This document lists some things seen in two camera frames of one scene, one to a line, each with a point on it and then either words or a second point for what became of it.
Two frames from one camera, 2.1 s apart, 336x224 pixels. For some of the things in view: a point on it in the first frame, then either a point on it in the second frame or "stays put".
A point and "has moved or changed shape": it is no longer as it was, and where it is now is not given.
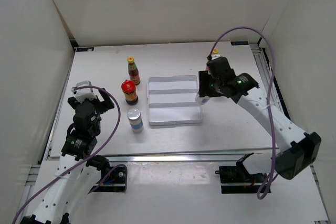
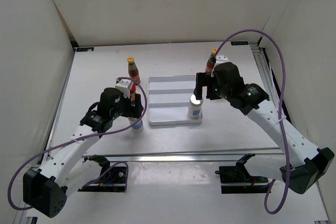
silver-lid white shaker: [134, 115] stays put
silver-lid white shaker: [201, 100] has moved or changed shape
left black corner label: [86, 49] stays put
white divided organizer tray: [172, 100] stays put
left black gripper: [107, 104] -> [135, 110]
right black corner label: [239, 43] stays put
